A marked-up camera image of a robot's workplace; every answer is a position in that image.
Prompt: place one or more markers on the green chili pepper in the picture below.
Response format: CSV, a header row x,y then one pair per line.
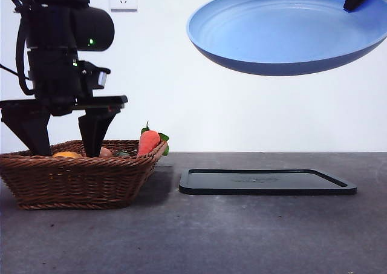
x,y
122,154

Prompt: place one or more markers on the blue round plate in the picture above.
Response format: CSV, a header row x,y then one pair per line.
x,y
272,32

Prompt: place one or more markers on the yellow corn cob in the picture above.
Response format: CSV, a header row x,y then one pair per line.
x,y
67,155

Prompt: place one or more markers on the orange carrot with green leaves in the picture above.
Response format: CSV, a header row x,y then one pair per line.
x,y
148,142

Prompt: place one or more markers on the brown wicker basket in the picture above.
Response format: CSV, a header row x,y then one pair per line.
x,y
75,183

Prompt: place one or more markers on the brown egg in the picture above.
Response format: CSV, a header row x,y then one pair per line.
x,y
106,153

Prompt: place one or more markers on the black rectangular tray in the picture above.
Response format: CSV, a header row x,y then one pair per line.
x,y
266,183

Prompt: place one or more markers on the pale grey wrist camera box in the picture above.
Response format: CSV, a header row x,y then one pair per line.
x,y
103,79

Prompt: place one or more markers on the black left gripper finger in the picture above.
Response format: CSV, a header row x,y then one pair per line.
x,y
30,129
93,129

